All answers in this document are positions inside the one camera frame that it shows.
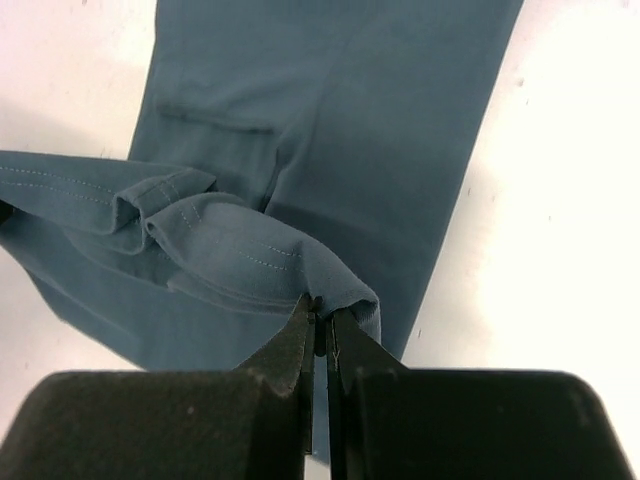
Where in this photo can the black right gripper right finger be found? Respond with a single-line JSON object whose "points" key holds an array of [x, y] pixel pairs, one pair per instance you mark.
{"points": [[388, 421]]}

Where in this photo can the blue t shirt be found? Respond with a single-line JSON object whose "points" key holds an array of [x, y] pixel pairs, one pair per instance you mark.
{"points": [[282, 148]]}

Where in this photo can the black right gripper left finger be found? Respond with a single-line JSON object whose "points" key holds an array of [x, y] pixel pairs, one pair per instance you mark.
{"points": [[253, 422]]}

